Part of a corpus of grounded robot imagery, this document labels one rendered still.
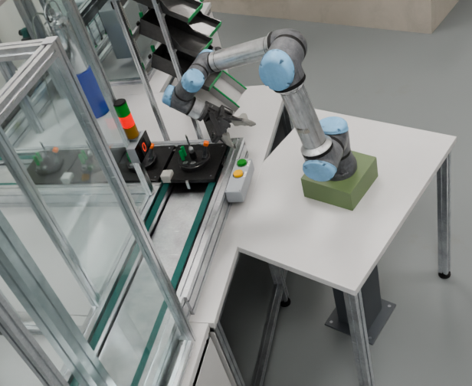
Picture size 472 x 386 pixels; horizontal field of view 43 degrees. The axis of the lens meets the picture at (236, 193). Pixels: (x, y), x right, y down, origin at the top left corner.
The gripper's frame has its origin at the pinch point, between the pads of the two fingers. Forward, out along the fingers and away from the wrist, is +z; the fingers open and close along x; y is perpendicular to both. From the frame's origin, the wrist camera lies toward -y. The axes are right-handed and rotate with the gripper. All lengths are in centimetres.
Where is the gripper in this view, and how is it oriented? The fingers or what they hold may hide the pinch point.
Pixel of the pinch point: (246, 138)
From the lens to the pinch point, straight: 233.9
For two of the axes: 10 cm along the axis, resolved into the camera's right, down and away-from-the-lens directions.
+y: 0.9, -7.2, 6.9
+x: -5.0, 5.6, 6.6
